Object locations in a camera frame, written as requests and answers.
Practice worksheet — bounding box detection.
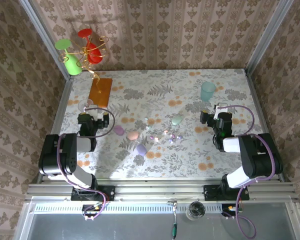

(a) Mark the pink earbud charging case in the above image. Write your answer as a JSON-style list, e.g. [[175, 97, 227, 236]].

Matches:
[[113, 124, 126, 137]]

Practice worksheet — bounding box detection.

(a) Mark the purple earbud charging case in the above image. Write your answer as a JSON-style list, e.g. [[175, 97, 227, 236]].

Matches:
[[135, 143, 148, 156]]

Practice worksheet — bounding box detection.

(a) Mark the clear wine glass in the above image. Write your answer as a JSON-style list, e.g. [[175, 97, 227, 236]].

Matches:
[[77, 98, 95, 113]]

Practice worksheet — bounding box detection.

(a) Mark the orange wooden rack base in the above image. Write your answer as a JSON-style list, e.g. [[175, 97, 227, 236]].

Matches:
[[87, 77, 114, 109]]

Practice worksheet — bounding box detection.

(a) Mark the teal plastic cup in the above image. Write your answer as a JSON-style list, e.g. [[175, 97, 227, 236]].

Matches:
[[199, 81, 217, 103]]

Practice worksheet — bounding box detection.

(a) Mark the green plastic wine glass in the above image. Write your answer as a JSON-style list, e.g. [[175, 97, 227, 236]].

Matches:
[[54, 38, 83, 76]]

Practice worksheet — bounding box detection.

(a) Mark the red plastic wine glass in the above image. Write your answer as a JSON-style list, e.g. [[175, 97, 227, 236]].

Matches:
[[77, 28, 102, 65]]

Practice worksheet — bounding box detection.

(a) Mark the black power connector box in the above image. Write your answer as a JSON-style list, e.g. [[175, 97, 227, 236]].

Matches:
[[81, 203, 104, 217], [221, 203, 242, 217]]

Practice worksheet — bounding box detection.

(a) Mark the clear glass jar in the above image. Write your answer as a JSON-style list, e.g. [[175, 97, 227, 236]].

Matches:
[[187, 201, 207, 221]]

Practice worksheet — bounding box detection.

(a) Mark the grey metal shelf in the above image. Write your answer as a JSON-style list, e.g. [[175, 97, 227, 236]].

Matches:
[[13, 196, 300, 240]]

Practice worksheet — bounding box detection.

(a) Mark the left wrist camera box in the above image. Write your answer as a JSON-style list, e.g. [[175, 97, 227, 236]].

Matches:
[[84, 105, 103, 120]]

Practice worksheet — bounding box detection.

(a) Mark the aluminium table side rail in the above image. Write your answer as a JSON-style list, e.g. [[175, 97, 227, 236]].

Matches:
[[244, 68, 286, 182], [36, 76, 76, 141]]

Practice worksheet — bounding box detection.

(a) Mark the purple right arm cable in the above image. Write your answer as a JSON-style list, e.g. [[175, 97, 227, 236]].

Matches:
[[217, 104, 277, 240]]

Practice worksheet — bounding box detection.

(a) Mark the gold wire glass rack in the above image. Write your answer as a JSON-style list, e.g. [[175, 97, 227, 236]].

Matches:
[[57, 35, 110, 95]]

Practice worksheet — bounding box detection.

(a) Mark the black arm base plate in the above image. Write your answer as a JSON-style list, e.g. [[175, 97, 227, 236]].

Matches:
[[71, 184, 116, 202], [203, 183, 250, 202]]

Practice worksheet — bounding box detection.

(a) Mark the aluminium front frame rail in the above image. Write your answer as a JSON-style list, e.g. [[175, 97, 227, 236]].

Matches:
[[24, 177, 300, 202]]

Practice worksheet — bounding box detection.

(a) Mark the aluminium corner post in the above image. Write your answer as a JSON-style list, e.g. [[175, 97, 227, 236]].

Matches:
[[244, 0, 295, 74], [18, 0, 75, 81]]

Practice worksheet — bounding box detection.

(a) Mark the white slotted cable duct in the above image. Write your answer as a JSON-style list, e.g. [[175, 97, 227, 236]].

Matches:
[[33, 201, 241, 216]]

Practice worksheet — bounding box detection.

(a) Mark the green handled ratchet tool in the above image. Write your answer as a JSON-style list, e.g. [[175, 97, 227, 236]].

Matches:
[[166, 199, 180, 240]]

